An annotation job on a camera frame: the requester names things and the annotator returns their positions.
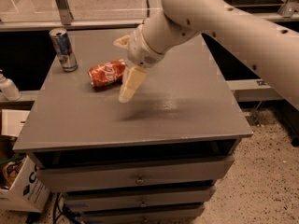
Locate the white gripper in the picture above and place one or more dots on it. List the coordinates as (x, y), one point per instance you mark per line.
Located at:
(139, 51)

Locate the red coke can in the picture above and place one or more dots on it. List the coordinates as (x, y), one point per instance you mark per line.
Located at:
(107, 73)

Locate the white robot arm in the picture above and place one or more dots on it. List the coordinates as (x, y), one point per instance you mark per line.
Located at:
(269, 50)

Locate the silver blue energy drink can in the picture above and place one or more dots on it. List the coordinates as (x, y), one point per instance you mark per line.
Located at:
(63, 48)

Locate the grey drawer cabinet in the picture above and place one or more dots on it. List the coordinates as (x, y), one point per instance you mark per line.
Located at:
(183, 110)

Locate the white plastic bottle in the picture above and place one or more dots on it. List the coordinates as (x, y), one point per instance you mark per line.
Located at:
(9, 89)

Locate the top grey drawer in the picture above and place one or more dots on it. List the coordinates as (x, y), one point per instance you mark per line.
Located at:
(135, 174)

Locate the grey drawer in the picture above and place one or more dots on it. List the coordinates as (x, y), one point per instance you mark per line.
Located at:
(140, 199)
(135, 174)
(144, 216)

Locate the middle grey drawer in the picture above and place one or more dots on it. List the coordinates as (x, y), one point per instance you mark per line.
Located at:
(140, 199)

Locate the bottom grey drawer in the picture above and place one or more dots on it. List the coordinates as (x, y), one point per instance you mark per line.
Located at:
(144, 216)

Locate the white cardboard box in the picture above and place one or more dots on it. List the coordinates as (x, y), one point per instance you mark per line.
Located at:
(20, 189)

